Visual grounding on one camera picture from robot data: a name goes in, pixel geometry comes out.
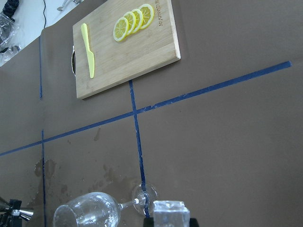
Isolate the yellow plastic knife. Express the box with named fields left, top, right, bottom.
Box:
left=81, top=23, right=95, bottom=79

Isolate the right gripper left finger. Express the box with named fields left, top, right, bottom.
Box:
left=143, top=218, right=154, bottom=227

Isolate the clear plastic bag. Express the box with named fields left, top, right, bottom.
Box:
left=0, top=12, right=22, bottom=66

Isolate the lemon slice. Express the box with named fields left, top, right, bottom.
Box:
left=124, top=11, right=136, bottom=36
left=139, top=4, right=154, bottom=29
left=132, top=9, right=143, bottom=34
left=113, top=17, right=129, bottom=42

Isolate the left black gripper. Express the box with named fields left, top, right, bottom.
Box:
left=0, top=199, right=22, bottom=227

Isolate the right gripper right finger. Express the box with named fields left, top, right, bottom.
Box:
left=189, top=218, right=198, bottom=227

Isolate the bamboo cutting board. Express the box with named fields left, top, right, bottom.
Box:
left=72, top=0, right=181, bottom=99

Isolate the steel cocktail jigger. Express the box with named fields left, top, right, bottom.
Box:
left=0, top=197, right=34, bottom=223

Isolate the clear ice cube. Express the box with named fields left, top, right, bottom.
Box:
left=153, top=201, right=190, bottom=227

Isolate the clear wine glass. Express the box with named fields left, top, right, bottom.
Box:
left=53, top=183, right=159, bottom=227

